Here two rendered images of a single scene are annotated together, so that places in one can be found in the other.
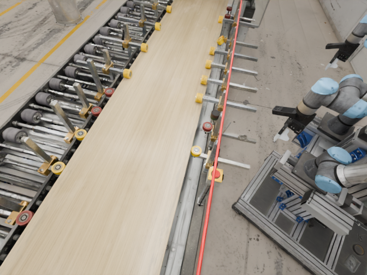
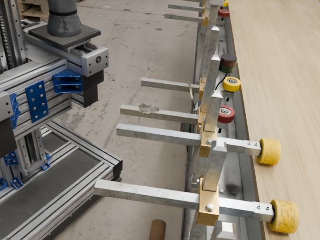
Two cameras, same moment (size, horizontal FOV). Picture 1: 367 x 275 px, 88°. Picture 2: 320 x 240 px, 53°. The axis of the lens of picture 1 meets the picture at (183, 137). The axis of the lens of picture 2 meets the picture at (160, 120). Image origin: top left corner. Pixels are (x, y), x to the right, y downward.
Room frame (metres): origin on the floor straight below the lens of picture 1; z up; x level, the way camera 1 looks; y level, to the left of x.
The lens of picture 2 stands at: (1.98, -0.49, 1.61)
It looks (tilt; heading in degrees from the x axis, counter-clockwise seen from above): 37 degrees down; 177
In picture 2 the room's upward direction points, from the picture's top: 6 degrees clockwise
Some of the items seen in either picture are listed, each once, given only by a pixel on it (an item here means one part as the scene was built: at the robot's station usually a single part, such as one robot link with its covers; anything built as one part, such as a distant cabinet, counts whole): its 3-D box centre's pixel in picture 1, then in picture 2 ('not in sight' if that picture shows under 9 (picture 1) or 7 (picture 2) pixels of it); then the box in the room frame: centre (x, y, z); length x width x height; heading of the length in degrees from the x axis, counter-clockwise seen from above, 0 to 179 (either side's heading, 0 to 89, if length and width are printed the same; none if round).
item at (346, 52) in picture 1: (345, 50); not in sight; (1.33, -1.00, 1.46); 0.09 x 0.08 x 0.12; 55
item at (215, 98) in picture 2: (219, 111); (204, 150); (1.16, -0.28, 0.87); 0.03 x 0.03 x 0.48; 83
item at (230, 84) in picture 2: (195, 153); (229, 90); (0.71, -0.11, 0.85); 0.08 x 0.08 x 0.11
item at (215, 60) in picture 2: (214, 133); (205, 109); (0.91, -0.25, 0.87); 0.03 x 0.03 x 0.48; 83
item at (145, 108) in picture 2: (243, 136); (148, 107); (0.92, -0.48, 0.87); 0.09 x 0.07 x 0.02; 83
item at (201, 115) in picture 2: (214, 133); (204, 118); (0.93, -0.25, 0.85); 0.13 x 0.06 x 0.05; 173
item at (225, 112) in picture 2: (206, 129); (222, 121); (0.96, -0.18, 0.85); 0.08 x 0.08 x 0.11
